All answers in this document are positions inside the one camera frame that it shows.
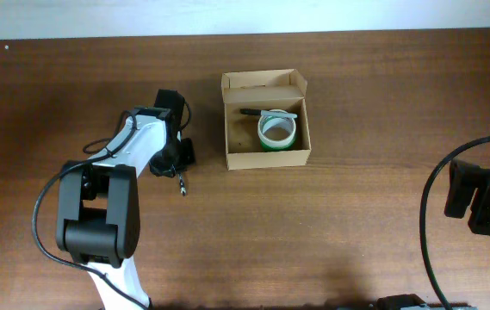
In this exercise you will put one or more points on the black ballpoint pen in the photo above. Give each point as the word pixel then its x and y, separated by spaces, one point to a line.
pixel 182 184

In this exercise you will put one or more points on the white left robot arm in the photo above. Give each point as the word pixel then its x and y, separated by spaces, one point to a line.
pixel 98 221

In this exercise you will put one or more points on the beige masking tape roll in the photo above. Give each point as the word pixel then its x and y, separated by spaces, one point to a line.
pixel 275 128

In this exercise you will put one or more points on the cardboard box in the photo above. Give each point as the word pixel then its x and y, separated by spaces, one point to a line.
pixel 274 89

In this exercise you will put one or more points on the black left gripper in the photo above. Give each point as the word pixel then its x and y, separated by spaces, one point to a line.
pixel 186 152

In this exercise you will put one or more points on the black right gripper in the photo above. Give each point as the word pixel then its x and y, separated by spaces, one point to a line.
pixel 457 189

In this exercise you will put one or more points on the green tape roll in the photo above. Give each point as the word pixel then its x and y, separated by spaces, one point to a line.
pixel 277 145

